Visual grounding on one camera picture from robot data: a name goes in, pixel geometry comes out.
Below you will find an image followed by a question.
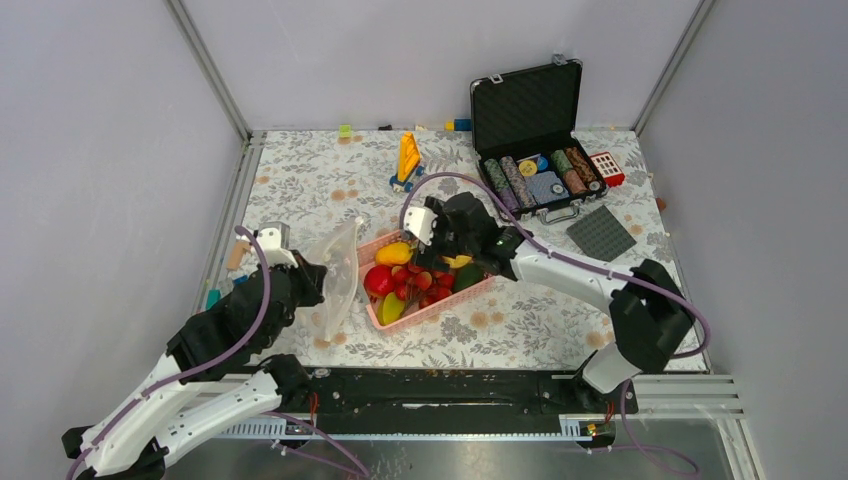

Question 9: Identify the teal small brick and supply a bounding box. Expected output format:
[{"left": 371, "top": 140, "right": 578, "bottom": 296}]
[{"left": 204, "top": 289, "right": 221, "bottom": 310}]

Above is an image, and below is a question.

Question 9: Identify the red lychee bunch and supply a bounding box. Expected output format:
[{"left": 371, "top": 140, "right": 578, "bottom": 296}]
[{"left": 391, "top": 264, "right": 455, "bottom": 309}]

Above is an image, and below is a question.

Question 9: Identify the clear zip top bag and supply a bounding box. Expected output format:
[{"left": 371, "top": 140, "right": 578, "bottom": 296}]
[{"left": 306, "top": 216, "right": 364, "bottom": 342}]

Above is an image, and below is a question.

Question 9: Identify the red apple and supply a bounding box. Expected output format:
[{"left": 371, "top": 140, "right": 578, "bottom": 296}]
[{"left": 363, "top": 265, "right": 396, "bottom": 298}]

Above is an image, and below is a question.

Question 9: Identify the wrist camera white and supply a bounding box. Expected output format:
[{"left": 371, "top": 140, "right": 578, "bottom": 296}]
[
  {"left": 254, "top": 221, "right": 297, "bottom": 267},
  {"left": 402, "top": 207, "right": 438, "bottom": 246}
]

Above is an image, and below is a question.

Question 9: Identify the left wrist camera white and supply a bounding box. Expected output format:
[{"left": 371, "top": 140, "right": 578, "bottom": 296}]
[{"left": 254, "top": 221, "right": 297, "bottom": 267}]

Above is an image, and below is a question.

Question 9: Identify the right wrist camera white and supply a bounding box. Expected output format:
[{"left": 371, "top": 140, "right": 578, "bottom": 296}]
[{"left": 402, "top": 207, "right": 438, "bottom": 246}]

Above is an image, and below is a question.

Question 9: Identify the blue yellow brick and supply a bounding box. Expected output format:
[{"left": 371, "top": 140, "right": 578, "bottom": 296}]
[{"left": 444, "top": 118, "right": 473, "bottom": 132}]

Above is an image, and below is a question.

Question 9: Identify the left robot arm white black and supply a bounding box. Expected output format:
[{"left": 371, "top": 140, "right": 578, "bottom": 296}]
[{"left": 62, "top": 226, "right": 328, "bottom": 479}]

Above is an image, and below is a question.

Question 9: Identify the pink plastic basket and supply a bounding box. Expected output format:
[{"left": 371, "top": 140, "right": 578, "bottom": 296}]
[{"left": 357, "top": 231, "right": 494, "bottom": 334}]

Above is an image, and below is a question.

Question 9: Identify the grey building baseplate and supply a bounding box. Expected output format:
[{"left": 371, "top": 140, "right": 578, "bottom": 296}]
[{"left": 566, "top": 206, "right": 636, "bottom": 262}]

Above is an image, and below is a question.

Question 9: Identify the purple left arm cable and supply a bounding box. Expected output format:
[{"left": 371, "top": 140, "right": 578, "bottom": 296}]
[{"left": 64, "top": 225, "right": 273, "bottom": 480}]

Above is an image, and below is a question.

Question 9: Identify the yellow lemon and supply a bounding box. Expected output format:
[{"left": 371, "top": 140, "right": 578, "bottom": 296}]
[{"left": 442, "top": 255, "right": 473, "bottom": 270}]

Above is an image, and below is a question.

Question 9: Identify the black poker chip case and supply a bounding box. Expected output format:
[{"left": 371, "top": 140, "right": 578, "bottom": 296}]
[{"left": 469, "top": 54, "right": 609, "bottom": 224}]

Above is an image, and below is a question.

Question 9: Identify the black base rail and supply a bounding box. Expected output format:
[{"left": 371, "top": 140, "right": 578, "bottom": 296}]
[{"left": 260, "top": 355, "right": 639, "bottom": 435}]

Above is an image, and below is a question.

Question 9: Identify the yellow green mango slice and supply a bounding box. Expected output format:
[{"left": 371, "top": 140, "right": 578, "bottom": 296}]
[{"left": 376, "top": 293, "right": 406, "bottom": 326}]

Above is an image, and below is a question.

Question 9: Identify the green avocado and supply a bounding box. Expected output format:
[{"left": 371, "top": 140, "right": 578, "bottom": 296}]
[{"left": 452, "top": 263, "right": 486, "bottom": 293}]

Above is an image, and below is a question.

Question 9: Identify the tan wooden block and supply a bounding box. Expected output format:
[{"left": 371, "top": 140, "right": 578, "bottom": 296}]
[{"left": 225, "top": 240, "right": 252, "bottom": 271}]

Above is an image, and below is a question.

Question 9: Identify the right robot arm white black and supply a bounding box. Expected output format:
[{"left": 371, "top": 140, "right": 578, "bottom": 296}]
[{"left": 400, "top": 192, "right": 695, "bottom": 412}]

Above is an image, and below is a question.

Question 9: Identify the yellow orange mango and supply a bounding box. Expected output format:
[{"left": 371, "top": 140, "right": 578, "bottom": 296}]
[{"left": 375, "top": 241, "right": 414, "bottom": 267}]

